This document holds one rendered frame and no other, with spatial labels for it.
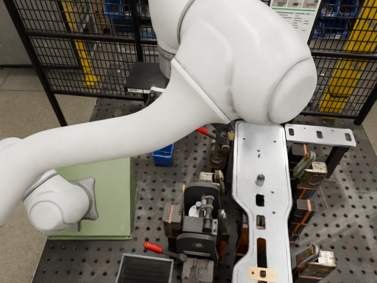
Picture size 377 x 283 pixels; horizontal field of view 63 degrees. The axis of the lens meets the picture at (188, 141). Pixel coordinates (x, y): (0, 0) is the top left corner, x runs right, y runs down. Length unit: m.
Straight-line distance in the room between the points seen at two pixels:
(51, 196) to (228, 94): 0.91
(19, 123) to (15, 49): 0.73
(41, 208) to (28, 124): 2.01
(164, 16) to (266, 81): 0.19
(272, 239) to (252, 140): 0.44
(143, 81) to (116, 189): 0.55
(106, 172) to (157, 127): 0.99
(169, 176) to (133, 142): 1.19
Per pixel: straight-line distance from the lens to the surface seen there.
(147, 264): 0.88
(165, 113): 0.35
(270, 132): 1.38
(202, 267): 0.96
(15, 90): 3.54
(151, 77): 1.58
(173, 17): 0.41
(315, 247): 1.02
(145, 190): 1.53
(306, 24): 1.55
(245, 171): 1.23
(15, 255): 2.40
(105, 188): 1.35
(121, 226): 1.37
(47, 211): 1.15
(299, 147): 1.39
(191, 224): 0.92
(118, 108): 1.93
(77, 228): 1.39
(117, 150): 0.39
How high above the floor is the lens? 1.99
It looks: 49 degrees down
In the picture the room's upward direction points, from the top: straight up
